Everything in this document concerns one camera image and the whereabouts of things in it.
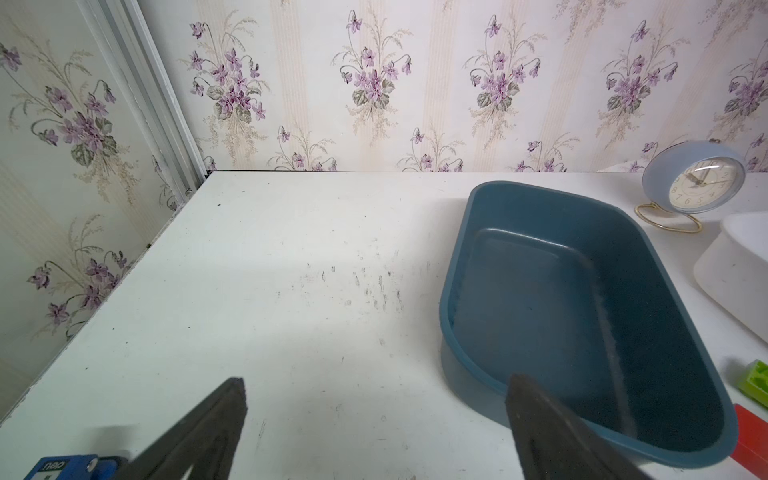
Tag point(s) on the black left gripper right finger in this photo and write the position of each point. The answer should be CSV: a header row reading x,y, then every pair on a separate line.
x,y
553,443

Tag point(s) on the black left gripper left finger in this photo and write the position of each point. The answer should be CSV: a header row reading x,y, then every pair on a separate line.
x,y
202,444

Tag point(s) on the red lego brick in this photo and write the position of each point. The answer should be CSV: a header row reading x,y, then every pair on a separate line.
x,y
751,451

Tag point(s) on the green lego brick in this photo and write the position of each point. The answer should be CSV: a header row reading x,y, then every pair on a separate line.
x,y
753,382

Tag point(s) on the blue stapler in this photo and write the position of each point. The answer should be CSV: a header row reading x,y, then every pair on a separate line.
x,y
76,467

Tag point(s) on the dark teal plastic bin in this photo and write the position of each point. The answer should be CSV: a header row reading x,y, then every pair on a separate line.
x,y
570,291

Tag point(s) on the white plastic bin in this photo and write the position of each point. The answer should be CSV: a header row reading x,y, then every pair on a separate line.
x,y
733,269

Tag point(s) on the light blue desk clock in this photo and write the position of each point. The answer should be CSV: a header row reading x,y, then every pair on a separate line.
x,y
690,178

